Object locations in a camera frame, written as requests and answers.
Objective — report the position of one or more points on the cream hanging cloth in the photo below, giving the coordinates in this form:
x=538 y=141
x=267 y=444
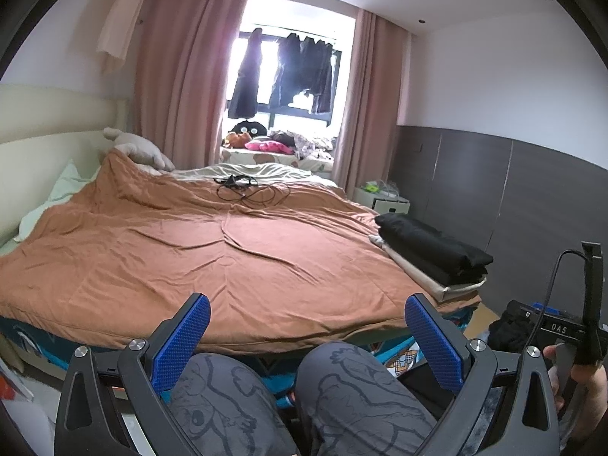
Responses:
x=118 y=23

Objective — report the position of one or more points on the white bedside cabinet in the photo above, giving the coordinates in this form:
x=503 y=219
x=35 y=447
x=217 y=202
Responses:
x=392 y=206

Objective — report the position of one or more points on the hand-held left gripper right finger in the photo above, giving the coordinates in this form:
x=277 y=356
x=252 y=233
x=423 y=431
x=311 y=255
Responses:
x=434 y=344

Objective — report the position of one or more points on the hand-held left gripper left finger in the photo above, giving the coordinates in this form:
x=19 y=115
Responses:
x=183 y=342

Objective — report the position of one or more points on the cream upholstered bed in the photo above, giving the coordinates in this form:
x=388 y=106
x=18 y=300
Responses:
x=47 y=118

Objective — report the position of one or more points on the folded cream cloth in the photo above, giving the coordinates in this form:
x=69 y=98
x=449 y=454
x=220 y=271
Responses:
x=463 y=289

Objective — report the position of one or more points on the clear plastic items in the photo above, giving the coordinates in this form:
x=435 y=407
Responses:
x=390 y=189

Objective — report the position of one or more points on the brown plush toy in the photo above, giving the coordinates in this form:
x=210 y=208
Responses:
x=236 y=140

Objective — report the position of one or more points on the cream bed sheet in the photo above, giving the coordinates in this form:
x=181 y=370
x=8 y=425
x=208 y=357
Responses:
x=266 y=171

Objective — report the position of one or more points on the person's left leg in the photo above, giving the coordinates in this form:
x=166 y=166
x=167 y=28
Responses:
x=223 y=403

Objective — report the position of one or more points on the folded black clothes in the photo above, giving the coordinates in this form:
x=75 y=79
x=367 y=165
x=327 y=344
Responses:
x=446 y=270

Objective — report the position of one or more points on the grey plush toy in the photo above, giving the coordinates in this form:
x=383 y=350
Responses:
x=137 y=147

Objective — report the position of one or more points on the brown blanket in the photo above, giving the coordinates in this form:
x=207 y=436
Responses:
x=190 y=247

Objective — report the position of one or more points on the black fluffy cloth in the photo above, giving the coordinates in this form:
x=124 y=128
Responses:
x=508 y=330

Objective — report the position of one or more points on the small green item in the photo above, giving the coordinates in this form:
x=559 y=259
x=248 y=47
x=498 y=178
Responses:
x=371 y=187

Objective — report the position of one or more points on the pink curtain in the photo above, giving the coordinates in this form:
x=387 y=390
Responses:
x=370 y=104
x=190 y=57

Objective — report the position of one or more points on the light green pillow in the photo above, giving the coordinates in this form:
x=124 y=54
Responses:
x=61 y=185

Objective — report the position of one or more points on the black jacket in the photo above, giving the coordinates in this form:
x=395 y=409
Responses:
x=427 y=235

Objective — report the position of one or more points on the patterned cloth pile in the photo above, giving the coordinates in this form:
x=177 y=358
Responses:
x=308 y=142

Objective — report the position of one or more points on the black plush toy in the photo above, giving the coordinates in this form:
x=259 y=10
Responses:
x=250 y=128

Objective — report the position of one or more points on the person's right hand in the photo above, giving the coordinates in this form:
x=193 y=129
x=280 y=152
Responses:
x=589 y=389

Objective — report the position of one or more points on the person's right leg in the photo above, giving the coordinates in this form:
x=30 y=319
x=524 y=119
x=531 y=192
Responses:
x=361 y=399

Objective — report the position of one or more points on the person's leg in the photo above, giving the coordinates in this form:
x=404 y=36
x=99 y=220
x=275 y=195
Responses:
x=223 y=403
x=361 y=399

